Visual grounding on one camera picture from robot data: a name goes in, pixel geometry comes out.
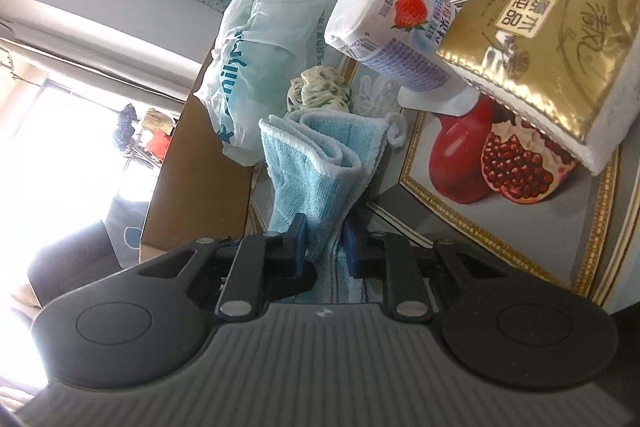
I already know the light blue towel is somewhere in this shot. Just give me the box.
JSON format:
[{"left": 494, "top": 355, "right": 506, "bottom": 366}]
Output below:
[{"left": 259, "top": 108, "right": 408, "bottom": 303}]

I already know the brown cardboard box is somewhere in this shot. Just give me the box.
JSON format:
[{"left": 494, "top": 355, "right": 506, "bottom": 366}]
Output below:
[{"left": 139, "top": 55, "right": 253, "bottom": 262}]

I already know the blue dotted curtain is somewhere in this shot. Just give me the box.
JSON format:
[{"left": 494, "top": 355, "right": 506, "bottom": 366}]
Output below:
[{"left": 104, "top": 196, "right": 149, "bottom": 269}]

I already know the green floral scrunchie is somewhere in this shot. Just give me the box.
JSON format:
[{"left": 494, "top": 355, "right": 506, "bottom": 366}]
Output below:
[{"left": 286, "top": 66, "right": 352, "bottom": 112}]

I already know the strawberry tissue pack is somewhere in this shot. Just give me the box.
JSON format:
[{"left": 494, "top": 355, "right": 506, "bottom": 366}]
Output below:
[{"left": 324, "top": 0, "right": 480, "bottom": 117}]

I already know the white FamilyMart plastic bag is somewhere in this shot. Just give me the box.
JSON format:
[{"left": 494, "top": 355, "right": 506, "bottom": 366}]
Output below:
[{"left": 195, "top": 0, "right": 336, "bottom": 167}]

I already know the gold tissue pack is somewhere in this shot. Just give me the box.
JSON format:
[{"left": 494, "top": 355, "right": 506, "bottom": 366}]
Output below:
[{"left": 437, "top": 0, "right": 639, "bottom": 176}]

